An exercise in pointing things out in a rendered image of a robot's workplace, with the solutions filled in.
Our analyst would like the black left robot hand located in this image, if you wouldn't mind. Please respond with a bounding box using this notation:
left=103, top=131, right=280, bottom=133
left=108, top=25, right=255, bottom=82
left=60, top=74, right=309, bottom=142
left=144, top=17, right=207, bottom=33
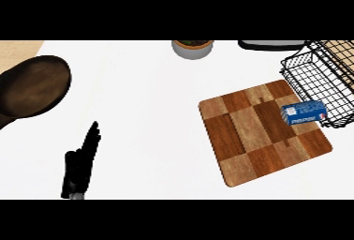
left=58, top=120, right=103, bottom=200

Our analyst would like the checkered wooden cutting board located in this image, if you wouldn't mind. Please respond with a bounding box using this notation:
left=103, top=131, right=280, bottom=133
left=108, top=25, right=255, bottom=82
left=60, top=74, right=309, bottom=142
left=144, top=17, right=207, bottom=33
left=197, top=79, right=334, bottom=188

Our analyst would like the dark brown pan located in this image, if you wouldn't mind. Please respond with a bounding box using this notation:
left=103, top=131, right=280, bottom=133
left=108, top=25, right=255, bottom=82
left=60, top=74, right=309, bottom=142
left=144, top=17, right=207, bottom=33
left=0, top=54, right=73, bottom=130

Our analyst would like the grey plant pot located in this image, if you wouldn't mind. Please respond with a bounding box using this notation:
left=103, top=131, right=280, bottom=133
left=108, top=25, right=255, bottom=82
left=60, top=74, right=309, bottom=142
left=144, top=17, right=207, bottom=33
left=169, top=39, right=215, bottom=60

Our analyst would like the blue can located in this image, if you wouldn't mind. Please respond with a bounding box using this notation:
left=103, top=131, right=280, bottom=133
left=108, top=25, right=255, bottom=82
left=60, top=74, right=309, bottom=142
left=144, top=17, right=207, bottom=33
left=280, top=99, right=328, bottom=127

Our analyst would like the dark grey appliance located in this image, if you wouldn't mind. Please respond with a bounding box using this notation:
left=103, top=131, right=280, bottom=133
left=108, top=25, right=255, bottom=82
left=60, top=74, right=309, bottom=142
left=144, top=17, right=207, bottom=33
left=235, top=39, right=306, bottom=52

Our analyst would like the black wire tiered basket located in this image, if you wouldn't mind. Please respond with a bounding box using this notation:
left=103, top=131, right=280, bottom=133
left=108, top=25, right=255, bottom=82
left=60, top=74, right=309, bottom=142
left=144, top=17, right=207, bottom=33
left=278, top=39, right=354, bottom=129

